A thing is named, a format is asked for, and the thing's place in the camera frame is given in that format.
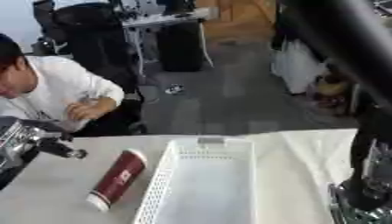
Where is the white table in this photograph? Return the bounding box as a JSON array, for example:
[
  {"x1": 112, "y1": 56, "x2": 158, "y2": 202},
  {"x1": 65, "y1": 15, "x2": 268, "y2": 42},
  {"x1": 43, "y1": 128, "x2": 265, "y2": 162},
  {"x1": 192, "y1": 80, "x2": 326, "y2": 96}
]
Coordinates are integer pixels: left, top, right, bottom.
[{"x1": 117, "y1": 6, "x2": 218, "y2": 77}]

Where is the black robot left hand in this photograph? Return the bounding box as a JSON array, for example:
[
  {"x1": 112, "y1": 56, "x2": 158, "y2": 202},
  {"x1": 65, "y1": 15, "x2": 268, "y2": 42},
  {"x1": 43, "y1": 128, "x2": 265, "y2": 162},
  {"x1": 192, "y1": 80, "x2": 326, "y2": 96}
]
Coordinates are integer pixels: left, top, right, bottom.
[{"x1": 0, "y1": 136, "x2": 89, "y2": 191}]

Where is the white bag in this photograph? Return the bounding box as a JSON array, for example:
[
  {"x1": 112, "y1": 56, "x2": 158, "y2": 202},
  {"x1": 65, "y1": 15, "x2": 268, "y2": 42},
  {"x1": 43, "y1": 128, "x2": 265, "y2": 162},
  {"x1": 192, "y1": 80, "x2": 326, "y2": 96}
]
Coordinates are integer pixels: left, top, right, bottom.
[{"x1": 268, "y1": 38, "x2": 330, "y2": 95}]

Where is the person's hand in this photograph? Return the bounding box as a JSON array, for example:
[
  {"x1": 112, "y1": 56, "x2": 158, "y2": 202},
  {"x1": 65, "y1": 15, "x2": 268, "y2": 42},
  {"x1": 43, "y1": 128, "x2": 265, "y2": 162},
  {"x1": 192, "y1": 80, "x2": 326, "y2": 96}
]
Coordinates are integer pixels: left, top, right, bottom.
[{"x1": 66, "y1": 97, "x2": 120, "y2": 123}]

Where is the white perforated plastic basket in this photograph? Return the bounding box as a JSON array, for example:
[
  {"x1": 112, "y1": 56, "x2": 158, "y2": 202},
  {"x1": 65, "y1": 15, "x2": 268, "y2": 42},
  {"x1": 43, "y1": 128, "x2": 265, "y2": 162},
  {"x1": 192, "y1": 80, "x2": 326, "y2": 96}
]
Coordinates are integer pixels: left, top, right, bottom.
[{"x1": 131, "y1": 136, "x2": 257, "y2": 224}]

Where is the yellow brown floor item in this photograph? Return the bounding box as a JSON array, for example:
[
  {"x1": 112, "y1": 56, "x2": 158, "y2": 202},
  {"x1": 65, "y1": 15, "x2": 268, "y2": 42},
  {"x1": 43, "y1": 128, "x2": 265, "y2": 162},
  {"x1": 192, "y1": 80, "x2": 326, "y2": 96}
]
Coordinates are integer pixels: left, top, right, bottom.
[{"x1": 313, "y1": 74, "x2": 351, "y2": 98}]

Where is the brown wooden cabinet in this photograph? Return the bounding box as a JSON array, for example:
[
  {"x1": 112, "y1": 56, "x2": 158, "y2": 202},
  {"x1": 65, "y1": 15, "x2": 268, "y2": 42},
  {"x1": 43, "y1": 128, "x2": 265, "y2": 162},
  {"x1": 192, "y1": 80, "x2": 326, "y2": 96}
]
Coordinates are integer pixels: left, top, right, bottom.
[{"x1": 194, "y1": 0, "x2": 279, "y2": 46}]

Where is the black office chair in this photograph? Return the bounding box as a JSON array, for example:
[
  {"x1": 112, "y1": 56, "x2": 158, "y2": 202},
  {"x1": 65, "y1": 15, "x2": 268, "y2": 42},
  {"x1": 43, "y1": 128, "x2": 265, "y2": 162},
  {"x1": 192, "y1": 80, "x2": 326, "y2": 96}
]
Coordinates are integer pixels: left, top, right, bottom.
[{"x1": 49, "y1": 2, "x2": 151, "y2": 137}]

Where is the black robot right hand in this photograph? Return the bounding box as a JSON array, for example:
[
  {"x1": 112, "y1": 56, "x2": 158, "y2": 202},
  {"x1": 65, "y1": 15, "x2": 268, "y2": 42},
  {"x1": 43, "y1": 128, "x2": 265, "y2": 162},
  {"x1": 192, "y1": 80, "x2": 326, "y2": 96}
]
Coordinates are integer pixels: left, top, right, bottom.
[{"x1": 327, "y1": 176, "x2": 392, "y2": 224}]

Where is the small black white floor object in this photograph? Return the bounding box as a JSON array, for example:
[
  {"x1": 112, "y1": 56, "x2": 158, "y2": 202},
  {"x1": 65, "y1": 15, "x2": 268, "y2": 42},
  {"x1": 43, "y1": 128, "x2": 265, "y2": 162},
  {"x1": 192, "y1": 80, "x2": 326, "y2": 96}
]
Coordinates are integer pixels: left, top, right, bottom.
[{"x1": 162, "y1": 83, "x2": 187, "y2": 95}]

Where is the black bin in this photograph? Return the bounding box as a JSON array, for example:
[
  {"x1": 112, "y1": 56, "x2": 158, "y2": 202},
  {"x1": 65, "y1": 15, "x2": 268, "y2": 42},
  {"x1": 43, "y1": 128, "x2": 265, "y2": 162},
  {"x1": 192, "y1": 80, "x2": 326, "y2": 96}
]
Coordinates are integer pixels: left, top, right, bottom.
[{"x1": 154, "y1": 19, "x2": 207, "y2": 74}]

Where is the person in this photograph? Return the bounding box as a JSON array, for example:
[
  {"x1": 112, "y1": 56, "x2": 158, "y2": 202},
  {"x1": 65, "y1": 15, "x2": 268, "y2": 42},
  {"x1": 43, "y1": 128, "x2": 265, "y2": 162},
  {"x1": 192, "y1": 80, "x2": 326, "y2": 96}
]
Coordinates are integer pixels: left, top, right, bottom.
[{"x1": 0, "y1": 32, "x2": 128, "y2": 133}]

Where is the dark red cylindrical can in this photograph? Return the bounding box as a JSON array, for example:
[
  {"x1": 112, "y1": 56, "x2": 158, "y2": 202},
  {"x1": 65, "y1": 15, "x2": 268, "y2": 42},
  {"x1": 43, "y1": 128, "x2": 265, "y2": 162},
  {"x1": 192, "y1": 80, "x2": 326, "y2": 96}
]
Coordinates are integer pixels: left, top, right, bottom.
[{"x1": 84, "y1": 148, "x2": 151, "y2": 213}]

